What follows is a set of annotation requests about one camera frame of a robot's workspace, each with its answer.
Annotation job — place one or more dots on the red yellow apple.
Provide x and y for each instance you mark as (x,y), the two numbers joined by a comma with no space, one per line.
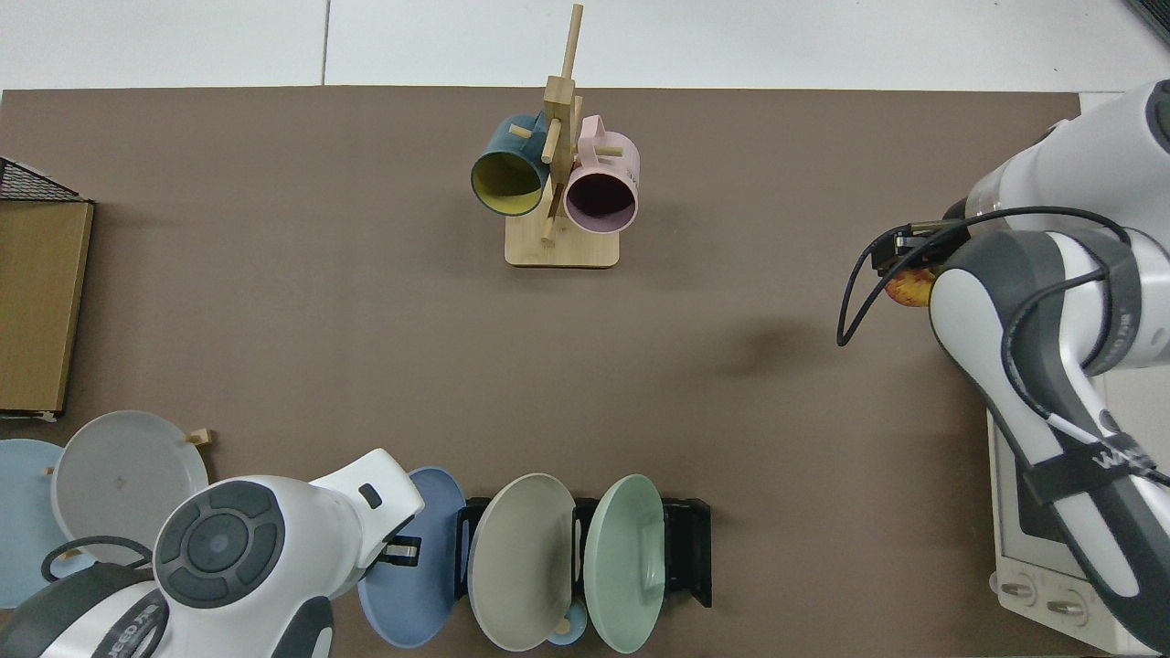
(909,291)

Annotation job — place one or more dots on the beige plate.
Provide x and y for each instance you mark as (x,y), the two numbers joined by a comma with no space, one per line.
(521,567)

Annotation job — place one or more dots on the pale green plate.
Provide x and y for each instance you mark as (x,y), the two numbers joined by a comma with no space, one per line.
(622,567)

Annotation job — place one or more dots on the wooden plate rack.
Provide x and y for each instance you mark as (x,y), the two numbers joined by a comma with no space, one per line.
(199,437)

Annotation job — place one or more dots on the black dish rack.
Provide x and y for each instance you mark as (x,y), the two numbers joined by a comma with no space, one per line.
(690,548)

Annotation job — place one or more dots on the grey plate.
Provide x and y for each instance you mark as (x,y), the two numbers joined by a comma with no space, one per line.
(119,475)

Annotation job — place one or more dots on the light blue plate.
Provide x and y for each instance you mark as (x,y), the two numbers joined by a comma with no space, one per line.
(23,512)

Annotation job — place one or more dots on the small blue round thing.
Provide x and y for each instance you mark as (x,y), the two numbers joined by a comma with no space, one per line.
(574,631)

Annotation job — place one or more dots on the brown table cloth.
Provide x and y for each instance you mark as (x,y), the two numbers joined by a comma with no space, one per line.
(366,347)

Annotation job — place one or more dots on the pale toaster oven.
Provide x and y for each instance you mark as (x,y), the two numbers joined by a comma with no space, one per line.
(1015,512)

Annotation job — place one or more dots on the pink mug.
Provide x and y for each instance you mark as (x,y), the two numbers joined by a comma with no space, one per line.
(599,201)

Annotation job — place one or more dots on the wooden cup stand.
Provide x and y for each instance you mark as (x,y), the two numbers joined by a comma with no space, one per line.
(567,251)

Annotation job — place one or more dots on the dark grey flat object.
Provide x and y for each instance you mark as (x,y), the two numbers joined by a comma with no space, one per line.
(1154,16)

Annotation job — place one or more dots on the teal mug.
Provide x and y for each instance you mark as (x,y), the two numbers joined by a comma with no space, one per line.
(507,178)

